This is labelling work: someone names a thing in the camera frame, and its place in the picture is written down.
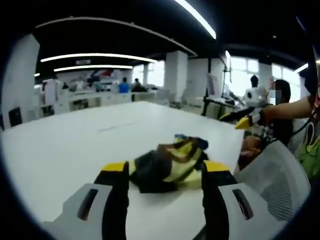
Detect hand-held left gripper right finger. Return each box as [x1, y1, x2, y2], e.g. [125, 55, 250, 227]
[201, 159, 288, 240]

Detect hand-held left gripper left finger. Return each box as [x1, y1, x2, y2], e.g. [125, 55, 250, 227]
[41, 161, 130, 240]

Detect yellow black striped garment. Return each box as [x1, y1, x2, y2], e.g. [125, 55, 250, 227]
[129, 133, 210, 195]

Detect black framed desk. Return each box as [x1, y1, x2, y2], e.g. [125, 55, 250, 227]
[202, 95, 247, 118]

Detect short ceiling light strip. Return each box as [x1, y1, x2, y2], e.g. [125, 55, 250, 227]
[294, 63, 310, 74]

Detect white mesh chair back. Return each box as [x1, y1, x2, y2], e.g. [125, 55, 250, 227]
[234, 141, 312, 222]

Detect person's green clothing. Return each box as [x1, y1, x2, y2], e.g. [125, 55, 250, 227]
[297, 133, 320, 181]

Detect long ceiling light strip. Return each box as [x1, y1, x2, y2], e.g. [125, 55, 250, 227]
[174, 0, 217, 40]
[53, 64, 134, 73]
[40, 52, 158, 64]

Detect white counter cabinets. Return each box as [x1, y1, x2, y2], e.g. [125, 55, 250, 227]
[52, 90, 133, 114]

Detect black office chair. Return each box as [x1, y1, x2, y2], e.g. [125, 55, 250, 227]
[8, 106, 24, 128]

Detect black cable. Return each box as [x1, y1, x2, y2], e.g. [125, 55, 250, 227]
[287, 109, 320, 141]

